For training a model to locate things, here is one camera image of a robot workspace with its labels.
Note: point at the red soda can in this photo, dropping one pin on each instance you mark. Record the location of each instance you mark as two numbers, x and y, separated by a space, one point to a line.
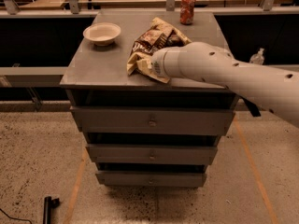
187 11

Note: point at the clear sanitizer bottle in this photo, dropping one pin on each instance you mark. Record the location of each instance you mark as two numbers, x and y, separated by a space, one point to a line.
258 57

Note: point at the middle grey drawer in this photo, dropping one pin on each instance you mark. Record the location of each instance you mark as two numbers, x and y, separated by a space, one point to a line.
151 154

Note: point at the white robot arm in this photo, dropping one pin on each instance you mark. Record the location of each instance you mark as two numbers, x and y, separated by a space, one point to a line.
270 88

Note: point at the white paper bowl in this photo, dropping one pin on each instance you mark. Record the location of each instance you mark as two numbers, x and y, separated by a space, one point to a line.
102 34

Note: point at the grey drawer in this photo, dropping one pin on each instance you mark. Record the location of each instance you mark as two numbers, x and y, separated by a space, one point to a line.
151 154
157 121
115 178

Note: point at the black floor post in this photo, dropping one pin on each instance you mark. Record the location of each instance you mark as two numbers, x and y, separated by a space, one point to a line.
49 205

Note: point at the grey drawer cabinet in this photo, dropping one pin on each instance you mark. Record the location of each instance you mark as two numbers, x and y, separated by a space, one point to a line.
97 76

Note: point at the bottom grey drawer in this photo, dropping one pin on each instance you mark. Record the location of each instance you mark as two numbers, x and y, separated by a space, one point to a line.
115 178

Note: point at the metal railing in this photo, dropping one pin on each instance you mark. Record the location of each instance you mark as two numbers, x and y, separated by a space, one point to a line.
37 11

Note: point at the top grey drawer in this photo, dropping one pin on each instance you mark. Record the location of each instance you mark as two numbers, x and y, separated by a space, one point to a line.
157 121

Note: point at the brown chip bag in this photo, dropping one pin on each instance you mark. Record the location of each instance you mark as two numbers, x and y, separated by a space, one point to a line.
160 35

